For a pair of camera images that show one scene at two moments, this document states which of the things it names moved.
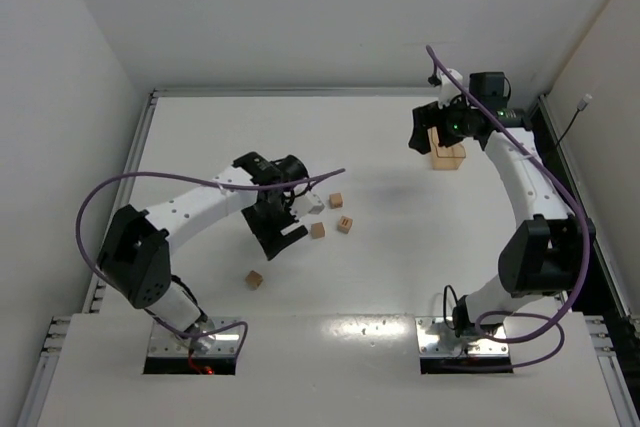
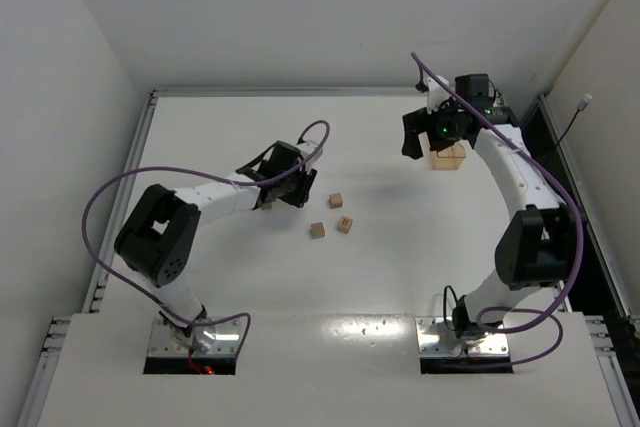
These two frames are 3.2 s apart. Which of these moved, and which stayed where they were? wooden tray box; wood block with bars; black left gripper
Moved: black left gripper
Stayed: wooden tray box; wood block with bars
